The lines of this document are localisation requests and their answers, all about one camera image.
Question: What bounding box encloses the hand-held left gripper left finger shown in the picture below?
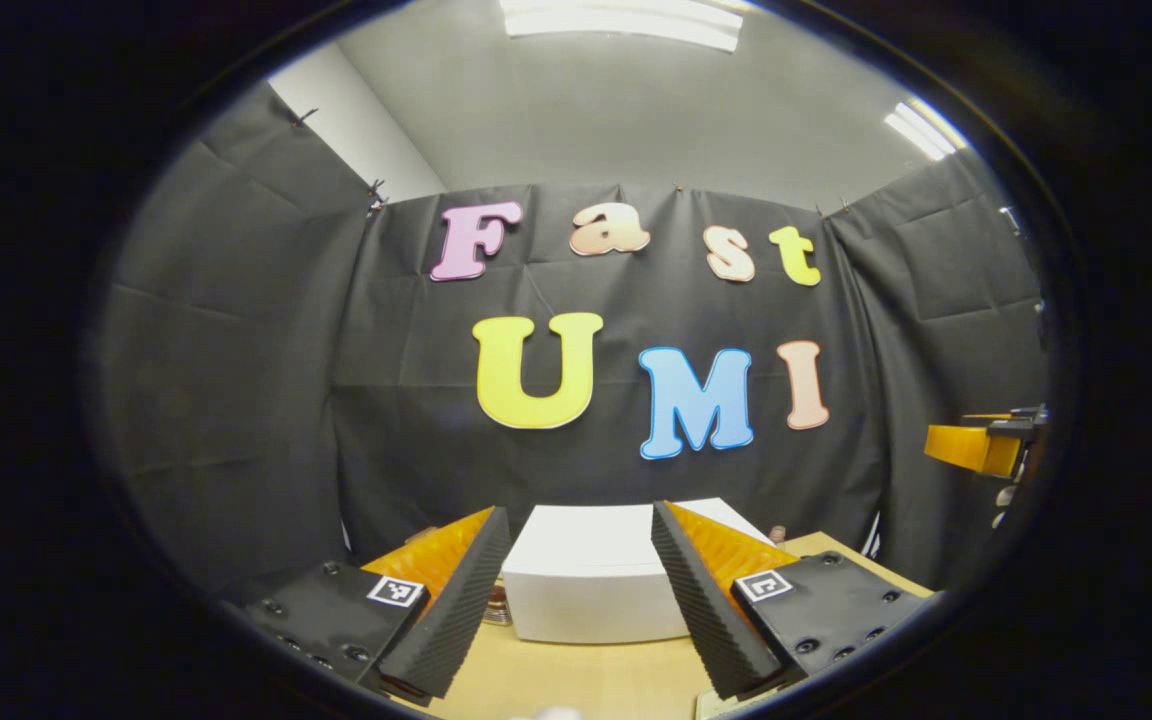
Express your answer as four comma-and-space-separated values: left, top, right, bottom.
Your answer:
236, 506, 512, 701

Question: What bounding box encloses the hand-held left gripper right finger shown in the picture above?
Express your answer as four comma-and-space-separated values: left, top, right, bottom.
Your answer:
651, 500, 939, 701

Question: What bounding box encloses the white microwave oven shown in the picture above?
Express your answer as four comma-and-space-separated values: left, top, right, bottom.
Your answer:
501, 497, 772, 644

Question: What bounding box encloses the black backdrop cloth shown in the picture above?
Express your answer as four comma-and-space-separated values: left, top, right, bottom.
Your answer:
96, 80, 1052, 601

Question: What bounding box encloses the small ceiling light panel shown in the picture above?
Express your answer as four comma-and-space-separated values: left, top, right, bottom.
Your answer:
883, 97, 969, 161

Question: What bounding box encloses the long ceiling light panel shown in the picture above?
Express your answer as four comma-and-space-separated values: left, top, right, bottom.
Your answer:
499, 0, 744, 53

